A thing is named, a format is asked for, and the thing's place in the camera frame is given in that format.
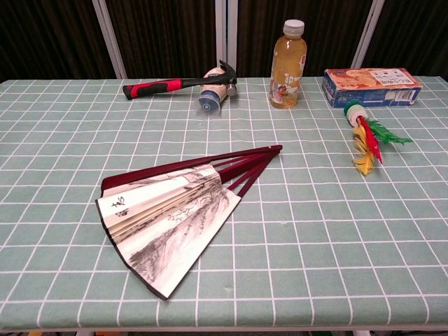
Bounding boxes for paper folding fan maroon ribs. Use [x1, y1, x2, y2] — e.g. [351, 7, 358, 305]
[94, 144, 284, 302]

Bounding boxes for red black claw hammer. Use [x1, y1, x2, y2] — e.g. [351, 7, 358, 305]
[122, 59, 239, 102]

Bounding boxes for green white checked tablecloth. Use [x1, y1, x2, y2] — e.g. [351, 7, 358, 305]
[0, 76, 448, 332]

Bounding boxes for yellow tea drink bottle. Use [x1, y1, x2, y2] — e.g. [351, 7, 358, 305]
[268, 19, 308, 109]

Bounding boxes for colourful feather shuttlecock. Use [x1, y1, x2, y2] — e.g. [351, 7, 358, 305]
[342, 99, 414, 176]

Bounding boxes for dark brown pleated curtain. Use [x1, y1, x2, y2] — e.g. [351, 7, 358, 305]
[0, 0, 448, 83]

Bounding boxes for blue orange carton box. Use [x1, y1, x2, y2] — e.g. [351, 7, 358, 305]
[321, 67, 424, 109]

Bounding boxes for upright white frame post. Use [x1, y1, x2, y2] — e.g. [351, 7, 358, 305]
[227, 0, 239, 71]
[214, 0, 228, 69]

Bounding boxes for slanted white frame post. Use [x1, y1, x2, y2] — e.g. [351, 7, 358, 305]
[351, 0, 386, 69]
[91, 0, 127, 80]

